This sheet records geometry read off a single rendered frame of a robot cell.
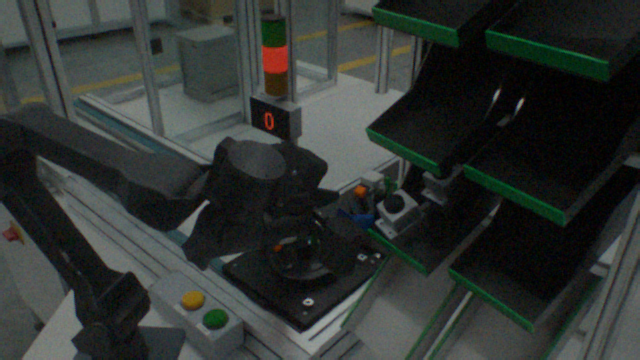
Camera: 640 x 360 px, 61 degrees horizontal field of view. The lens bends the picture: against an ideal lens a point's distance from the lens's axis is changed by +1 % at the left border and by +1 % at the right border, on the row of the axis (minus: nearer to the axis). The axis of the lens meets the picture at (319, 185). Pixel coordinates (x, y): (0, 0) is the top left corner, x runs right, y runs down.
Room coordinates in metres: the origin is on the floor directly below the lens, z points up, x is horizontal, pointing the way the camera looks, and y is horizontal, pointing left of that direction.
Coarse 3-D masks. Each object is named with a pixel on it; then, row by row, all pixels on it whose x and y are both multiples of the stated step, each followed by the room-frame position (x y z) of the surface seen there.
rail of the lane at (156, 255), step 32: (64, 192) 1.20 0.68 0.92; (96, 192) 1.14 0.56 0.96; (96, 224) 1.10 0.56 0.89; (128, 224) 1.01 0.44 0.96; (128, 256) 1.00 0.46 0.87; (160, 256) 0.89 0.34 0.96; (224, 288) 0.79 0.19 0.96; (256, 320) 0.70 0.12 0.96; (256, 352) 0.69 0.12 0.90; (288, 352) 0.63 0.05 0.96
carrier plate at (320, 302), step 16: (240, 256) 0.88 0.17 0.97; (256, 256) 0.88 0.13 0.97; (368, 256) 0.88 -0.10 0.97; (224, 272) 0.84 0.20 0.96; (240, 272) 0.83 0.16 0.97; (256, 272) 0.83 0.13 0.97; (368, 272) 0.83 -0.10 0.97; (256, 288) 0.78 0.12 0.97; (272, 288) 0.78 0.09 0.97; (288, 288) 0.78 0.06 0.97; (304, 288) 0.78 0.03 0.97; (320, 288) 0.78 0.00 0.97; (336, 288) 0.78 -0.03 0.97; (352, 288) 0.78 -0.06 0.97; (272, 304) 0.74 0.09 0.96; (288, 304) 0.74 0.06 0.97; (320, 304) 0.74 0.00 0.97; (336, 304) 0.75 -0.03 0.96; (288, 320) 0.71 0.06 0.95; (304, 320) 0.69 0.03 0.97
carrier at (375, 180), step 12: (372, 180) 1.15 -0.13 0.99; (384, 180) 1.08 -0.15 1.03; (396, 180) 1.07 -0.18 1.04; (348, 192) 1.13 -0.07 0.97; (372, 192) 1.09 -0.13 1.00; (384, 192) 1.03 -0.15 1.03; (336, 204) 1.07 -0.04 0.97; (348, 204) 1.07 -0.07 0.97; (372, 204) 1.04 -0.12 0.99; (324, 216) 1.02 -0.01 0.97; (372, 240) 0.93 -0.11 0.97; (372, 252) 0.90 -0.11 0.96; (384, 252) 0.89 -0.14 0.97
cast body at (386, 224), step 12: (396, 192) 0.65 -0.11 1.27; (384, 204) 0.63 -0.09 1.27; (396, 204) 0.62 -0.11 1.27; (408, 204) 0.63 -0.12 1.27; (384, 216) 0.63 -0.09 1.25; (396, 216) 0.61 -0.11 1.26; (408, 216) 0.62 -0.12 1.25; (420, 216) 0.63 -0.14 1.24; (384, 228) 0.63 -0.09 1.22; (396, 228) 0.61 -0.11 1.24; (408, 228) 0.62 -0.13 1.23; (420, 228) 0.63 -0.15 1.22; (396, 240) 0.61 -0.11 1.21; (408, 240) 0.62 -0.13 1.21
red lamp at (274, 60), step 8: (264, 48) 1.05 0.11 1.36; (280, 48) 1.05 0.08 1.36; (264, 56) 1.05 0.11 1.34; (272, 56) 1.04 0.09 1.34; (280, 56) 1.05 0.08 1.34; (264, 64) 1.06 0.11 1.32; (272, 64) 1.04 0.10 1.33; (280, 64) 1.05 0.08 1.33; (272, 72) 1.04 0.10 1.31; (280, 72) 1.05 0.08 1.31
